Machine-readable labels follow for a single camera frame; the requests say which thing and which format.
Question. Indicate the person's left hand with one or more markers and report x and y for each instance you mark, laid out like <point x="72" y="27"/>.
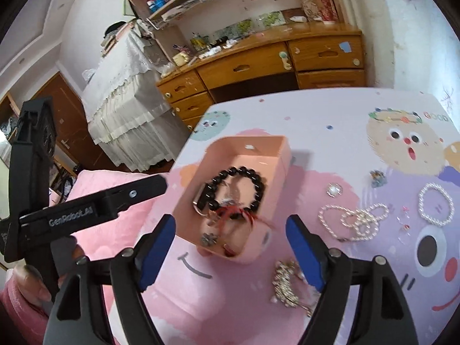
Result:
<point x="32" y="282"/>

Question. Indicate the silver flower brooch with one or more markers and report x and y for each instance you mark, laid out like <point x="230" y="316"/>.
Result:
<point x="208" y="239"/>

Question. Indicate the cartoon printed tablecloth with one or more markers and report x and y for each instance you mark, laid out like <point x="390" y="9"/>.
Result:
<point x="323" y="133"/>

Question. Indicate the wooden desk with drawers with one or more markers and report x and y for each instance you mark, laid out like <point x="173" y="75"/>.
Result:
<point x="251" y="63"/>

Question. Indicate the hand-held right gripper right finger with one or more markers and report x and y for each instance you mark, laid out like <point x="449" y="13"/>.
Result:
<point x="305" y="255"/>

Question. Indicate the small red earring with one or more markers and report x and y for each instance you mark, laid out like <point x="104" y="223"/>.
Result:
<point x="228" y="251"/>

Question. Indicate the person's left forearm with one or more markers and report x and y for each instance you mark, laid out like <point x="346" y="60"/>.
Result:
<point x="18" y="318"/>

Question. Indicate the round pearl brooch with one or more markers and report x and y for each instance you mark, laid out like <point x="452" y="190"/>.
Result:
<point x="334" y="189"/>

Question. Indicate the white lace cloth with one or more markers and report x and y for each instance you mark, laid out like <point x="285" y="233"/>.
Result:
<point x="118" y="90"/>

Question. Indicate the red patterned box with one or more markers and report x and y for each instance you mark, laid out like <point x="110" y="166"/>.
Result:
<point x="325" y="7"/>

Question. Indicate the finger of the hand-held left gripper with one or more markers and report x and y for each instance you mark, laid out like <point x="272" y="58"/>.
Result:
<point x="138" y="192"/>

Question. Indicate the pink cardboard box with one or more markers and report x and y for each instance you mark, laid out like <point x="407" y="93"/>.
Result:
<point x="248" y="158"/>

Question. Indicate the stack of books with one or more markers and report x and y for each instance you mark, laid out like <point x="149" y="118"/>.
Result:
<point x="113" y="39"/>

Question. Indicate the small hanging toy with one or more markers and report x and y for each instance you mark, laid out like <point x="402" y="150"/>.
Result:
<point x="285" y="61"/>

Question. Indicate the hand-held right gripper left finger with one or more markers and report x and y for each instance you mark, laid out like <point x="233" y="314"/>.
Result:
<point x="158" y="253"/>

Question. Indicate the small blue flower charm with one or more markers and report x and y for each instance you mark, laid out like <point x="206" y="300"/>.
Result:
<point x="377" y="178"/>

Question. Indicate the brown wooden door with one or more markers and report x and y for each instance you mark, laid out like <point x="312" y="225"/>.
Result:
<point x="72" y="115"/>

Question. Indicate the clear crystal earrings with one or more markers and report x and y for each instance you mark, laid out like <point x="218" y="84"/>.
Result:
<point x="405" y="227"/>

